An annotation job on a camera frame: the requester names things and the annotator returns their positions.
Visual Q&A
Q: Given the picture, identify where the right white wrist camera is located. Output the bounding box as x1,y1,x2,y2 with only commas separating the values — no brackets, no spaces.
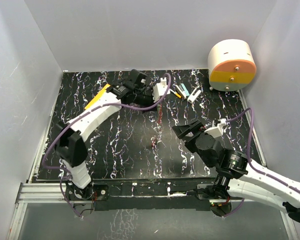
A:
204,118,227,138

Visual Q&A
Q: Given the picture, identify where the round pastel drawer cabinet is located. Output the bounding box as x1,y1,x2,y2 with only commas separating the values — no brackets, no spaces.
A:
207,39,257,92

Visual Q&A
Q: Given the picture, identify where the light blue marker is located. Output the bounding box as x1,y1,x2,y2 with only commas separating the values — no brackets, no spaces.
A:
174,85,188,99

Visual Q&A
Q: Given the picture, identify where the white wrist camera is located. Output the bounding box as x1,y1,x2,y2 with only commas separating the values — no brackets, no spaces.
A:
204,118,227,138
153,77,170,103

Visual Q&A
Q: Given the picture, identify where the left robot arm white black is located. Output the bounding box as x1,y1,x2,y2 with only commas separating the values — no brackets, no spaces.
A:
54,69,160,200

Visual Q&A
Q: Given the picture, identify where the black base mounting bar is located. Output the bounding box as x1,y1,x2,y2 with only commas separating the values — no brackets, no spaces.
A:
64,177,243,213

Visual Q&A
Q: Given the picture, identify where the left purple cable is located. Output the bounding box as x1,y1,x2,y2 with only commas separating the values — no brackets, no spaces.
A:
41,72,172,221

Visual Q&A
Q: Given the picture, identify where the yellow white pen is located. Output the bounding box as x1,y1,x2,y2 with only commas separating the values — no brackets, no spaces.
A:
170,89,182,99

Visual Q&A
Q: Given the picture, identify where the yellow notebook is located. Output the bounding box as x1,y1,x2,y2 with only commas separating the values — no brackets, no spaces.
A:
84,83,111,110

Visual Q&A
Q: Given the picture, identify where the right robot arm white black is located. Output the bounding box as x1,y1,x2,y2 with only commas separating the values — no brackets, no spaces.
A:
172,118,300,223

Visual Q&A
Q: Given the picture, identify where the white clip tool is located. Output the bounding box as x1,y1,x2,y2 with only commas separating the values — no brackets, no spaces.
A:
187,87,202,104

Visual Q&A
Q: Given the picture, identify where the aluminium frame rail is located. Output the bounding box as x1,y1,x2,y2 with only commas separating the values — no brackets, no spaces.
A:
7,183,94,240

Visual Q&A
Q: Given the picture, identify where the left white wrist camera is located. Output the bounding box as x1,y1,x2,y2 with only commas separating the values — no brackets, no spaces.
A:
153,77,170,103

